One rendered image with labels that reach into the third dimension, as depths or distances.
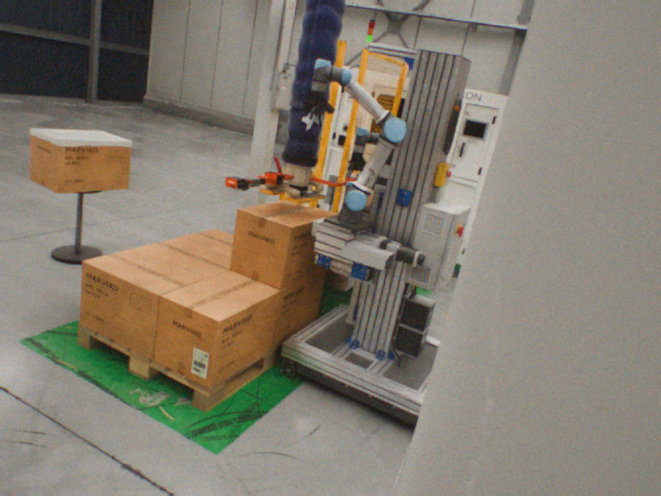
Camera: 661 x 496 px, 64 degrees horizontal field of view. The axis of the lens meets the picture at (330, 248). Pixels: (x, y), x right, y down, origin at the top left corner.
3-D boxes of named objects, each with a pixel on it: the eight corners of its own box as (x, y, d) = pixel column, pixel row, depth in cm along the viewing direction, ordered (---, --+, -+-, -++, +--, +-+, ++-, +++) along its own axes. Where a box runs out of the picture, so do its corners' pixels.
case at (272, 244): (280, 251, 384) (289, 199, 372) (328, 269, 368) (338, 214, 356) (228, 269, 332) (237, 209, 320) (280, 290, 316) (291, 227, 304)
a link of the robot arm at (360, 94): (406, 126, 293) (342, 62, 283) (408, 127, 282) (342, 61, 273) (391, 141, 296) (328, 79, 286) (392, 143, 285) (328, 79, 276)
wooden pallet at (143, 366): (207, 291, 423) (209, 276, 419) (313, 337, 384) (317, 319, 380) (77, 343, 318) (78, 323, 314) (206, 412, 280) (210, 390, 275)
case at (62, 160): (100, 176, 458) (102, 131, 446) (128, 189, 438) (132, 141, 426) (29, 179, 409) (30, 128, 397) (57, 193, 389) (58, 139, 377)
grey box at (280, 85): (281, 108, 464) (286, 73, 455) (286, 109, 462) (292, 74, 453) (269, 107, 447) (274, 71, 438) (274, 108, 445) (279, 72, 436)
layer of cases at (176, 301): (209, 276, 418) (214, 227, 406) (317, 319, 380) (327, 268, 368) (79, 323, 314) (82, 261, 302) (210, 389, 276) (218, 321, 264)
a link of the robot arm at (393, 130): (359, 210, 297) (408, 123, 282) (360, 217, 282) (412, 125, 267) (340, 200, 295) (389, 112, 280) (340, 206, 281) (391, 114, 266)
